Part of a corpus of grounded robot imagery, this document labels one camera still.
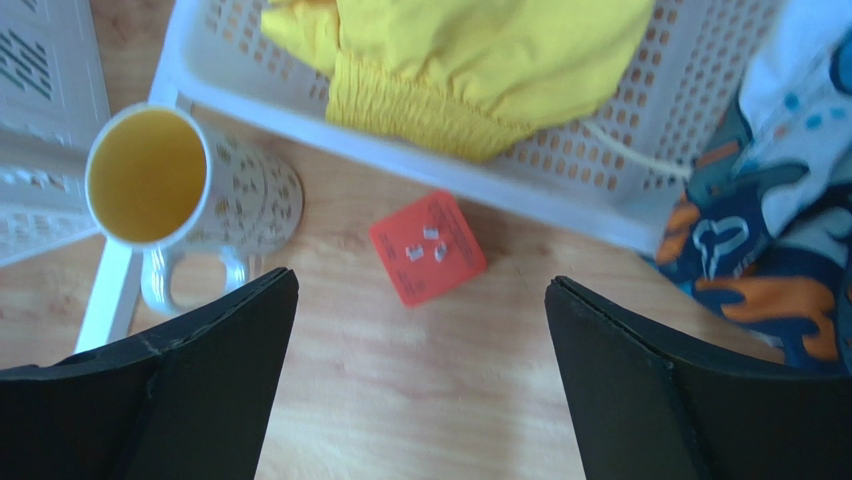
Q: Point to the red cube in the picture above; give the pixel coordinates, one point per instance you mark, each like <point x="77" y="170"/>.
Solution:
<point x="427" y="248"/>

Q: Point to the white perforated plastic basket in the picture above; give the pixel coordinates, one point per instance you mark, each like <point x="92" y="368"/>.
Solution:
<point x="614" y="176"/>

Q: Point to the patterned blue orange shorts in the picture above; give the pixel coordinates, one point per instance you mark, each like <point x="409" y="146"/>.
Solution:
<point x="761" y="235"/>

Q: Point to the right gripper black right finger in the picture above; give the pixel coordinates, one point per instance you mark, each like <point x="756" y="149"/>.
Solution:
<point x="650" y="402"/>

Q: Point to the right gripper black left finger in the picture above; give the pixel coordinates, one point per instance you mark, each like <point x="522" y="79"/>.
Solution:
<point x="187" y="399"/>

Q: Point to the white clothes rack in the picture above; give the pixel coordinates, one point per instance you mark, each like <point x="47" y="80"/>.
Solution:
<point x="113" y="298"/>

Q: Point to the white perforated file holder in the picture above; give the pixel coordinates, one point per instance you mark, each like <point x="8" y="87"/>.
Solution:
<point x="53" y="104"/>

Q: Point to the yellow shorts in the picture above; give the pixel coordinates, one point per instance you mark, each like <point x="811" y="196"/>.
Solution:
<point x="467" y="79"/>

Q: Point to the white mug with yellow interior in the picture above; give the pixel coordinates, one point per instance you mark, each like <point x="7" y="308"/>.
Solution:
<point x="151" y="183"/>

